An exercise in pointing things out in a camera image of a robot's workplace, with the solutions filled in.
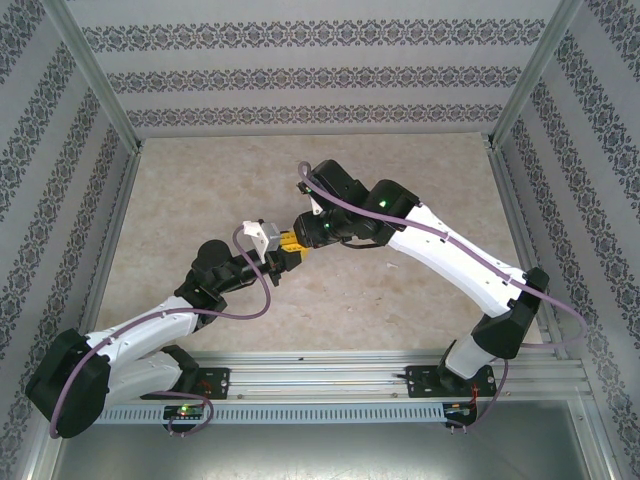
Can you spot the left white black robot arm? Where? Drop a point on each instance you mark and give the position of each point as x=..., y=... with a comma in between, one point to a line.
x=145, y=322

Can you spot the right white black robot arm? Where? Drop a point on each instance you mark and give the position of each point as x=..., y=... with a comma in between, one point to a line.
x=450, y=255

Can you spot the aluminium table side rail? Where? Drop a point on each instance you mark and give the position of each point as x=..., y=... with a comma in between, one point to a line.
x=117, y=220
x=511, y=200

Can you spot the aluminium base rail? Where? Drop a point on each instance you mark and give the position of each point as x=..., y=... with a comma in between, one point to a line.
x=320, y=375

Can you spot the aluminium frame post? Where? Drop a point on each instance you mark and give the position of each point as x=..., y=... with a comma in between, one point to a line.
x=92, y=70
x=537, y=70

